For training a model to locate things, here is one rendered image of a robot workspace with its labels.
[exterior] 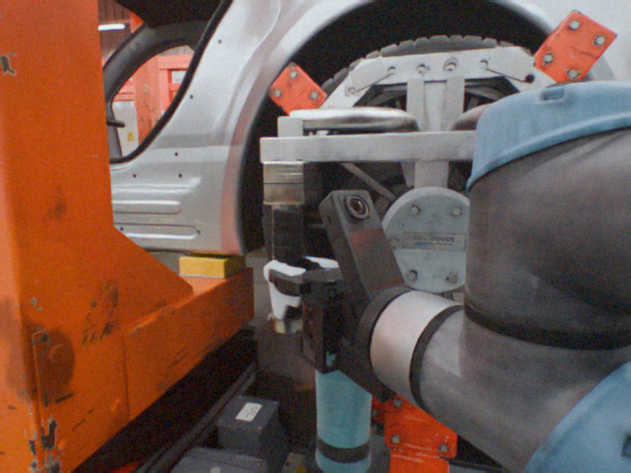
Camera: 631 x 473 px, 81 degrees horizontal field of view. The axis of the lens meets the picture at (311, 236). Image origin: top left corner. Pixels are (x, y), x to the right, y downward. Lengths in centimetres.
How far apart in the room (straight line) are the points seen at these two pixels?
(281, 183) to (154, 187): 69
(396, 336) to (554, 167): 14
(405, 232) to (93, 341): 47
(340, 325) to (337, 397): 26
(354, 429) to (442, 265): 28
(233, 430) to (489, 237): 76
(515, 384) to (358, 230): 17
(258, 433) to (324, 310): 56
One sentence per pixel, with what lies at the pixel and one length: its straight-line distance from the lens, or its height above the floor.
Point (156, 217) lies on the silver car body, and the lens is 107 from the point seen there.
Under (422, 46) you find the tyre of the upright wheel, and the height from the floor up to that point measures 116.
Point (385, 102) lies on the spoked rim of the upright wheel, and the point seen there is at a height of 107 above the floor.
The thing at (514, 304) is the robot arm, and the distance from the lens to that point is 19.
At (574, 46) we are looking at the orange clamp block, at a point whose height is 111.
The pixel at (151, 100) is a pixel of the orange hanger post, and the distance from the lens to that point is 397.
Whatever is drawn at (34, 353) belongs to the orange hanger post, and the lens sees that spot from 60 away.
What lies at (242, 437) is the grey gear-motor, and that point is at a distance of 88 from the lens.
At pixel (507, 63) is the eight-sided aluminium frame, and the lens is 66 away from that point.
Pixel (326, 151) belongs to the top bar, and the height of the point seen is 96.
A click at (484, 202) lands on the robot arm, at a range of 20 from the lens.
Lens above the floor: 92
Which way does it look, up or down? 8 degrees down
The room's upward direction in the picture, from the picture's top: straight up
